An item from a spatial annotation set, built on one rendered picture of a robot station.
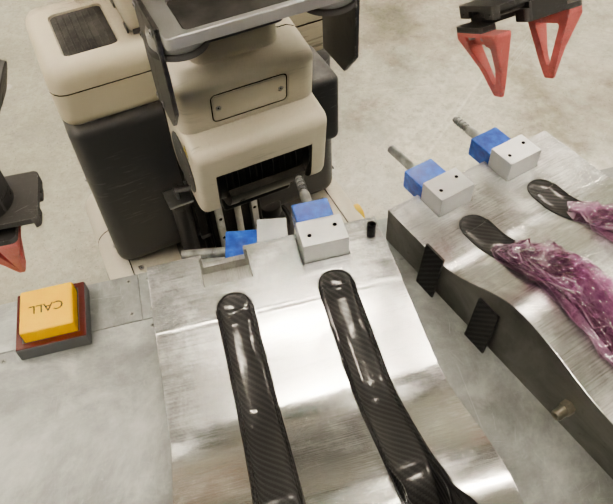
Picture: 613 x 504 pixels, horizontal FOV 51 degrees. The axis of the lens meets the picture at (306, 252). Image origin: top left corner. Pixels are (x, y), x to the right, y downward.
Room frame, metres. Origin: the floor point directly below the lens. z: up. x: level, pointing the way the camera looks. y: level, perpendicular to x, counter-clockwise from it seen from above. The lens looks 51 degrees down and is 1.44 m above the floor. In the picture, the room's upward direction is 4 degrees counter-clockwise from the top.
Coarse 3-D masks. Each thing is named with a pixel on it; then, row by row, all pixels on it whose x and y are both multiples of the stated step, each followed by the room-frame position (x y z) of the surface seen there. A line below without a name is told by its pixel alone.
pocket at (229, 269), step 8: (240, 256) 0.46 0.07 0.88; (200, 264) 0.45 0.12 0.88; (208, 264) 0.45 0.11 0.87; (216, 264) 0.45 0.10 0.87; (224, 264) 0.45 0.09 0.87; (232, 264) 0.46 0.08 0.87; (240, 264) 0.46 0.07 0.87; (248, 264) 0.46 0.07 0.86; (208, 272) 0.45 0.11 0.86; (216, 272) 0.45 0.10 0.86; (224, 272) 0.45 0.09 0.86; (232, 272) 0.45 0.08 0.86; (240, 272) 0.45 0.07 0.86; (248, 272) 0.45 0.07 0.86; (208, 280) 0.44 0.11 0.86; (216, 280) 0.44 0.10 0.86; (224, 280) 0.44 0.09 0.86; (232, 280) 0.44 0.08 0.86
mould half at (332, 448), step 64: (256, 256) 0.45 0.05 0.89; (384, 256) 0.44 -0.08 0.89; (192, 320) 0.37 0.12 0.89; (320, 320) 0.36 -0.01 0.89; (384, 320) 0.36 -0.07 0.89; (192, 384) 0.30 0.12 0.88; (320, 384) 0.29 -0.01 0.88; (448, 384) 0.28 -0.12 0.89; (192, 448) 0.24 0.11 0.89; (320, 448) 0.22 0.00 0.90; (448, 448) 0.21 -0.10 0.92
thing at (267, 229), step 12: (264, 228) 0.52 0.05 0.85; (276, 228) 0.52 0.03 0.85; (228, 240) 0.52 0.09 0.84; (240, 240) 0.51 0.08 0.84; (252, 240) 0.51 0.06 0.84; (264, 240) 0.50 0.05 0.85; (192, 252) 0.51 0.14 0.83; (204, 252) 0.51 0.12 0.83; (216, 252) 0.51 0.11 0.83; (228, 252) 0.50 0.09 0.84; (240, 252) 0.50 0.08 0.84
